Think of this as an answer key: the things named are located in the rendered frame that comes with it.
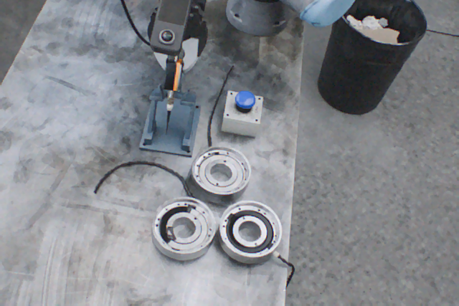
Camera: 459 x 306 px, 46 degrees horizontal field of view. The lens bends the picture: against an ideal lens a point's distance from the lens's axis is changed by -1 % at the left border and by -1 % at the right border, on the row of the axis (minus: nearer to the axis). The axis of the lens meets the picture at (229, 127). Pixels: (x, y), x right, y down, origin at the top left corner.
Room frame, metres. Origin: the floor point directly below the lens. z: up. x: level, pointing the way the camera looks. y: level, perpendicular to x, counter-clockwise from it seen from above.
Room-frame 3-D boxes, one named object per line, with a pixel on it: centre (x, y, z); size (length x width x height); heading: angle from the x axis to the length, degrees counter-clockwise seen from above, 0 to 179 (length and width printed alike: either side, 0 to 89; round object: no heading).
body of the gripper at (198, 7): (0.69, 0.11, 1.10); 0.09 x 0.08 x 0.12; 3
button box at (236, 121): (0.71, -0.02, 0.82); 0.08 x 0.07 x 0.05; 2
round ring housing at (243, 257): (0.45, -0.07, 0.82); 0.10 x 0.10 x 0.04
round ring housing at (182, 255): (0.43, 0.04, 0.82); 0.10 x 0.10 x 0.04
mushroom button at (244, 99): (0.71, -0.02, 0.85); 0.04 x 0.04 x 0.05
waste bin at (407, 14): (1.65, -0.46, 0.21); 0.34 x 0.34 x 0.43
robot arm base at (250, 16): (1.04, -0.01, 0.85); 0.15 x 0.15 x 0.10
